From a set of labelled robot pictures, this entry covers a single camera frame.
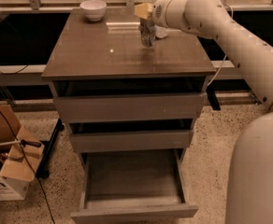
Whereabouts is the brown drawer cabinet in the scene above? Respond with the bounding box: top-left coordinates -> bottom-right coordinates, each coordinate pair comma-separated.
41,6 -> 218,224

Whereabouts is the black-handled tool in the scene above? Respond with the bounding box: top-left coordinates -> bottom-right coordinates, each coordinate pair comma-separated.
0,139 -> 42,147

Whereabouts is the clear plastic bottle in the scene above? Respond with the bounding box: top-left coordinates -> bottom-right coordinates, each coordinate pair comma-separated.
155,26 -> 168,39

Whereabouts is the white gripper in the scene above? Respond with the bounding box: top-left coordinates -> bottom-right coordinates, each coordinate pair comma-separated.
135,0 -> 187,29

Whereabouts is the metal window rail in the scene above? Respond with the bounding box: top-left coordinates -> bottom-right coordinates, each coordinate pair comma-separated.
0,61 -> 242,86

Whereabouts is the redbull can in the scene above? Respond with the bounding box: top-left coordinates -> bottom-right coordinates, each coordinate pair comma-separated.
139,19 -> 156,48

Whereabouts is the top drawer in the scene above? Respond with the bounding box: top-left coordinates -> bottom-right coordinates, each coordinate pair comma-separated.
53,77 -> 208,123

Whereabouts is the white ceramic bowl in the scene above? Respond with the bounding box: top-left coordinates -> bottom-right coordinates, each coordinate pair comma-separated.
79,0 -> 107,21

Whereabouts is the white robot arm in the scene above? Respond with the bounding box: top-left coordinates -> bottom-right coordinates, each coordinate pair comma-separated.
134,0 -> 273,224

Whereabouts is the middle drawer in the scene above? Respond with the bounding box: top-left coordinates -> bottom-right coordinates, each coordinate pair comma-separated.
70,119 -> 194,153

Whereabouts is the black stand leg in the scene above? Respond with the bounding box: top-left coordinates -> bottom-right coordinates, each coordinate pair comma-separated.
36,119 -> 65,179

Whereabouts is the black cable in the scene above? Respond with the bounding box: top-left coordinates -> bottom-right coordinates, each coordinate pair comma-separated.
0,100 -> 57,224

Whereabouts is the open cardboard box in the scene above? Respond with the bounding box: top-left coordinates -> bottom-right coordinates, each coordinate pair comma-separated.
0,105 -> 45,201

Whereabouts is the open bottom drawer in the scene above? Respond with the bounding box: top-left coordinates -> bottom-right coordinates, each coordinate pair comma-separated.
71,149 -> 198,224

